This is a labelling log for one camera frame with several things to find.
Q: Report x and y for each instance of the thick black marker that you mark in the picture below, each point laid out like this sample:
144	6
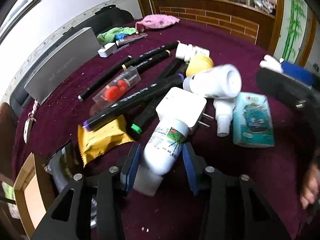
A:
172	67

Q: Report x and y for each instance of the white remote-like device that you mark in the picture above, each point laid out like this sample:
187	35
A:
28	127

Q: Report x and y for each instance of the small white charger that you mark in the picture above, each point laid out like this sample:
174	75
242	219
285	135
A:
107	50

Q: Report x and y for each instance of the black snack packet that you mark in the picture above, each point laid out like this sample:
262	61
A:
62	162

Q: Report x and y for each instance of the grey box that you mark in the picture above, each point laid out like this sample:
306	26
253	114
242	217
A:
62	62

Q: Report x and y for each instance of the white glove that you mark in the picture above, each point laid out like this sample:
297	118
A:
270	63

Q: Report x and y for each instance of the white power adapter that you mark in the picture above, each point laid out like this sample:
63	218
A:
180	102

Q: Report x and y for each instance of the black marker with green cap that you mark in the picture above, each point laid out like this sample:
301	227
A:
143	117

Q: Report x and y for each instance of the large white bottle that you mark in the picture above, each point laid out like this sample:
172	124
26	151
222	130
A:
217	80

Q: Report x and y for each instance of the slim black marker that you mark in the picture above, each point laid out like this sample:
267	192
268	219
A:
160	48

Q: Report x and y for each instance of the cardboard box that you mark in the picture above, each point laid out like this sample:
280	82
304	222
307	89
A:
30	192

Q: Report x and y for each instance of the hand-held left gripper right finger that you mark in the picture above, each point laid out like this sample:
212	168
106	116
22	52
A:
188	170

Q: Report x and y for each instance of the person's right hand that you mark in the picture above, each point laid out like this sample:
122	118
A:
310	185

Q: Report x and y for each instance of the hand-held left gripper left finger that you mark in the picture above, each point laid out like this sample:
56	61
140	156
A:
131	165

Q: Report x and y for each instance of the small white spray bottle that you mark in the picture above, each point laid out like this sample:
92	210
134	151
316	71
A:
222	115

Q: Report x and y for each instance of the black marker with gold end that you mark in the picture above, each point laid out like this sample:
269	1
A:
150	59

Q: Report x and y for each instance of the bamboo painted panel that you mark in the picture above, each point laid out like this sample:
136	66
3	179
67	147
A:
292	25

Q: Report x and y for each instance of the teal tissue pack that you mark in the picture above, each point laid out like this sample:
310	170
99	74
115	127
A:
252	120

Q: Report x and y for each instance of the yellow snack packet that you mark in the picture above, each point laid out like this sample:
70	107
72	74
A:
102	137

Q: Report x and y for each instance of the small blue item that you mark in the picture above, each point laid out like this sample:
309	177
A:
120	36

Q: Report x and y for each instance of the pink cloth bag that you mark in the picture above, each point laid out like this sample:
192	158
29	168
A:
157	21

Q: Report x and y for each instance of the green cloth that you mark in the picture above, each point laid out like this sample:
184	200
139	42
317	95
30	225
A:
110	33

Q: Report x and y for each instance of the window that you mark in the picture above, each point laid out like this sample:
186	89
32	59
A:
17	12

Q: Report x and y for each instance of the long black pen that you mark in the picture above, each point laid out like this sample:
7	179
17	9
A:
102	80

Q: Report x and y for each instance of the white bottle with green label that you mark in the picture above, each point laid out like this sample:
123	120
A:
162	145

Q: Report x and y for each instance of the wooden cabinet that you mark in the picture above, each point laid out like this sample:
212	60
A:
225	17

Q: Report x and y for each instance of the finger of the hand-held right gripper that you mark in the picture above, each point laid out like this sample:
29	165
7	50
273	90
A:
280	85

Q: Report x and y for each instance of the white pill bottle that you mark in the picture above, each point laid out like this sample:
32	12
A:
186	51

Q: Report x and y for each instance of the black marker with purple cap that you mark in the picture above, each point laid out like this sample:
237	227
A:
120	105

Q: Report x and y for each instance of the clear box with red pieces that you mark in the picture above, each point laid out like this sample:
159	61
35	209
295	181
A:
117	87

